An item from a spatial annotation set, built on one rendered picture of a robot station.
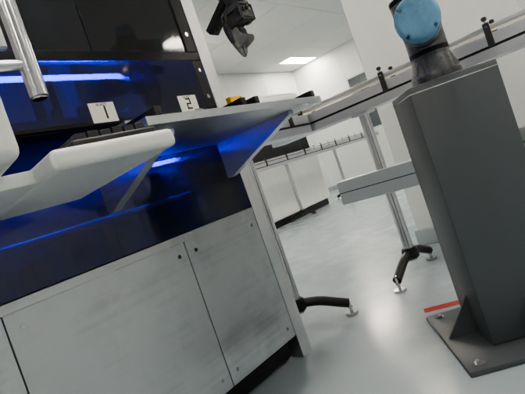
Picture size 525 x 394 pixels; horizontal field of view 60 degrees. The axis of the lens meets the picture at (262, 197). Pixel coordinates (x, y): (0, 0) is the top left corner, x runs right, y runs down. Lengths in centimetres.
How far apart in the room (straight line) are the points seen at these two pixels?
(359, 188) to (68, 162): 182
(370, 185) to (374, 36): 98
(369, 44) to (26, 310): 232
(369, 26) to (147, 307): 212
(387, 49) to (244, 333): 188
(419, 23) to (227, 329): 107
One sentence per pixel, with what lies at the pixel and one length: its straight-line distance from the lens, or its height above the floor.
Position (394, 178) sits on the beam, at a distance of 224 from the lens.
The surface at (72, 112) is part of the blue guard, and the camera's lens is 138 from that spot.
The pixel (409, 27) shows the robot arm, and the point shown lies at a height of 93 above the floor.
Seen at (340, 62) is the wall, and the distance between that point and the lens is 1039.
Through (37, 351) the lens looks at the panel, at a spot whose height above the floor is 47.
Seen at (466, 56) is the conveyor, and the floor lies 89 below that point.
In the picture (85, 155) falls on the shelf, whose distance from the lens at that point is 68.
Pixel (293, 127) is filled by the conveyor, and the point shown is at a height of 88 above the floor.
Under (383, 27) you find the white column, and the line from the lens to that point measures 287.
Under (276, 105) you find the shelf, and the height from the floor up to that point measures 87.
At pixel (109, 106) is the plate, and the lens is 144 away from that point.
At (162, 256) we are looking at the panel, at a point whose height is 56.
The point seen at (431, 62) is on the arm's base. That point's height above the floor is 84.
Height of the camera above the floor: 67
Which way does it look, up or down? 1 degrees down
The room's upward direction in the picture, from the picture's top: 19 degrees counter-clockwise
